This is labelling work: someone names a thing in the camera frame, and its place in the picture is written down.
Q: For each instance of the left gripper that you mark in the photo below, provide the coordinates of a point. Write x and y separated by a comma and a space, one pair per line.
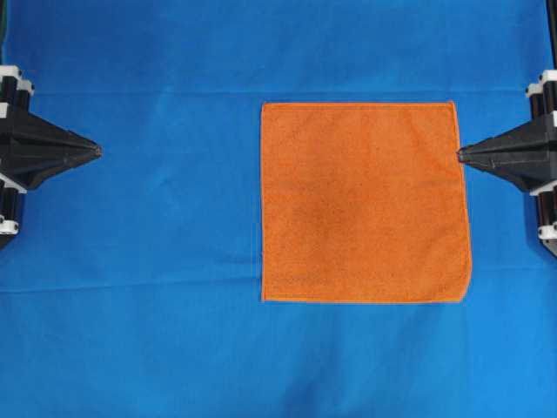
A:
27, 170

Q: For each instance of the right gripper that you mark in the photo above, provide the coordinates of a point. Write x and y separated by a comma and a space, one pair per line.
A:
536, 177

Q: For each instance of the orange towel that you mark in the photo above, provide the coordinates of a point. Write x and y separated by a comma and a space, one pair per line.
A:
363, 203

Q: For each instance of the blue table cloth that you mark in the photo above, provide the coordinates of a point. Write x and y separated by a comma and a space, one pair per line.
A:
134, 287

